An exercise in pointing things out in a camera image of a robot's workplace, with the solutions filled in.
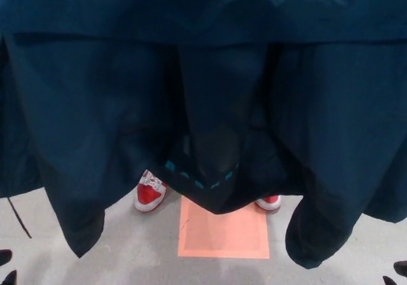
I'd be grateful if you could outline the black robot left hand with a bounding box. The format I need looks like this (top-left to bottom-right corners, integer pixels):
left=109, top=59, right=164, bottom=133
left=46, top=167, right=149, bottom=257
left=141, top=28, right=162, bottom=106
left=382, top=260, right=407, bottom=285

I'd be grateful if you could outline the red white right sneaker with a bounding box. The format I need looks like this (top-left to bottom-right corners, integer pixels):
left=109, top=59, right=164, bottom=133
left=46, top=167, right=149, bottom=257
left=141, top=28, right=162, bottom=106
left=134, top=169, right=169, bottom=212

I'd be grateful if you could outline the dark teal coat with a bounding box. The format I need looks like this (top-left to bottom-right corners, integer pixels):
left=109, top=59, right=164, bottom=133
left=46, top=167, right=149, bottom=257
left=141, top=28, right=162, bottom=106
left=0, top=0, right=407, bottom=281

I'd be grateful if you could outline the orange square floor marker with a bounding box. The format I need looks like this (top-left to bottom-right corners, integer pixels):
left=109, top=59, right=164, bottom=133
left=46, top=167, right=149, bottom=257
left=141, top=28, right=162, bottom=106
left=177, top=195, right=270, bottom=260

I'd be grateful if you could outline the red white sneaker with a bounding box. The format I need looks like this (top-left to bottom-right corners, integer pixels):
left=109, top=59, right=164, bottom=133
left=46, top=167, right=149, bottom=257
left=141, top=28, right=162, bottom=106
left=255, top=195, right=281, bottom=211
left=134, top=169, right=169, bottom=212

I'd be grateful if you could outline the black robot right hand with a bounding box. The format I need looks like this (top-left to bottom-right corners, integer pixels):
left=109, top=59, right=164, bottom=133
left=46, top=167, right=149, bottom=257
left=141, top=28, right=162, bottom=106
left=0, top=248, right=17, bottom=285

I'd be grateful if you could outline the red white left sneaker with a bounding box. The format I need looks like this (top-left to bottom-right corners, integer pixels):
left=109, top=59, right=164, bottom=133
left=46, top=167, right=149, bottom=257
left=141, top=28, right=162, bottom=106
left=255, top=195, right=281, bottom=211

